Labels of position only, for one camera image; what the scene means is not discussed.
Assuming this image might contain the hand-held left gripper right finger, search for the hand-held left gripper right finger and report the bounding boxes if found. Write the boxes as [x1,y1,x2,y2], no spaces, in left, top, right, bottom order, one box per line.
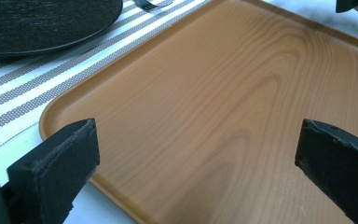
[294,119,358,224]

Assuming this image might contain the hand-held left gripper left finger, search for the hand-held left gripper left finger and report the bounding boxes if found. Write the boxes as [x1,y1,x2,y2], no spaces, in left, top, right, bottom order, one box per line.
[7,118,101,224]

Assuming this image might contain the striped placemat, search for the striped placemat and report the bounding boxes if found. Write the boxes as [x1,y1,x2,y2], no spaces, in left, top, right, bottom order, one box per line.
[0,0,213,161]

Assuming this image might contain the wooden tray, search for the wooden tray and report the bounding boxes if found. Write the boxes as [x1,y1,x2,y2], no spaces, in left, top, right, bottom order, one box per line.
[38,0,358,224]

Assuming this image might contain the black round plate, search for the black round plate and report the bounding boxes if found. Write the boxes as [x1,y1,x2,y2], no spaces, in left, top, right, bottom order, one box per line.
[0,0,124,58]

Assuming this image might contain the metal fork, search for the metal fork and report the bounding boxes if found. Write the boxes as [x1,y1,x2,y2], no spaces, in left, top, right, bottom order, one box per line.
[133,0,174,13]

